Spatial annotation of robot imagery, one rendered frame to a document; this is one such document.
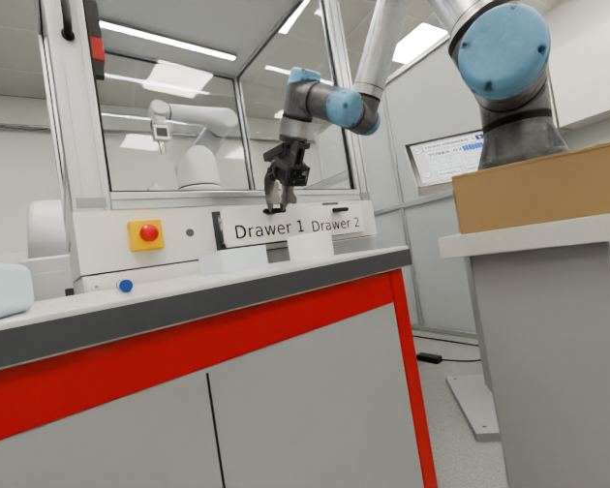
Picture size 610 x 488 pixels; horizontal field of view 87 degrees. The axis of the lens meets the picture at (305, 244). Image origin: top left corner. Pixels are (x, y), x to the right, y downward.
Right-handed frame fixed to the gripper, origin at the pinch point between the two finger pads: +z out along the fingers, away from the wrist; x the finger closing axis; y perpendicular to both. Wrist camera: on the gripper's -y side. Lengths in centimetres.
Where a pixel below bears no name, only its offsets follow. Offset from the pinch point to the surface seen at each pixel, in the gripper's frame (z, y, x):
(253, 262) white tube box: -3.3, 30.3, -23.9
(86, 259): 13.0, -4.7, -45.5
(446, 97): -45, -66, 169
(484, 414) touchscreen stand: 66, 59, 74
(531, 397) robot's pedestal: 8, 69, 13
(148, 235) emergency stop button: 6.2, -0.5, -33.4
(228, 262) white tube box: -3.8, 29.8, -28.2
